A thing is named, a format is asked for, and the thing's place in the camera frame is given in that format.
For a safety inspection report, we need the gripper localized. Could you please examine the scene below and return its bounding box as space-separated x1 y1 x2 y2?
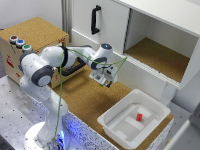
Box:
90 64 118 86

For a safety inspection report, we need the pink block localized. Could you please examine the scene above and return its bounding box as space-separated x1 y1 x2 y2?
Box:
135 113 144 122

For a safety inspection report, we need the wooden drawer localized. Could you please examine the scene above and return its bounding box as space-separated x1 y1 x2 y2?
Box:
49 54 88 90

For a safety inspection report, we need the white sliding door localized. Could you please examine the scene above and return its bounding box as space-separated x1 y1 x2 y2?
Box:
71 0 131 56

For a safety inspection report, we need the white plastic box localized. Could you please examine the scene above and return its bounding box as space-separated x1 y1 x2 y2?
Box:
96 88 172 150

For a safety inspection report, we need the white cabinet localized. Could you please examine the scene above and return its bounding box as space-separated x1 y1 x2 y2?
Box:
68 0 200 108

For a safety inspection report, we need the wooden drawer box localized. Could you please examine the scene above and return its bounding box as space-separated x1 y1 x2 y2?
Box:
0 16 71 90

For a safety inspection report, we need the green button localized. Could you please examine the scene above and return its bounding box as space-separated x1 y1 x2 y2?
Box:
21 44 33 54

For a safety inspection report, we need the blue button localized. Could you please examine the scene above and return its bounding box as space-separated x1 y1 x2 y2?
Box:
15 38 26 49

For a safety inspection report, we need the red button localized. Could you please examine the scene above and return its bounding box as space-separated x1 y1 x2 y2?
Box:
9 35 19 45

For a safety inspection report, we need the black drawer handle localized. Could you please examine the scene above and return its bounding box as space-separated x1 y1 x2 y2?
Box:
61 59 87 77

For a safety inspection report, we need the green cable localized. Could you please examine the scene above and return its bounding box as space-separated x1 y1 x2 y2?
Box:
51 46 129 150

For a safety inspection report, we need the black door handle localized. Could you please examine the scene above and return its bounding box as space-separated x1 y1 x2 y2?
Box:
90 4 103 36

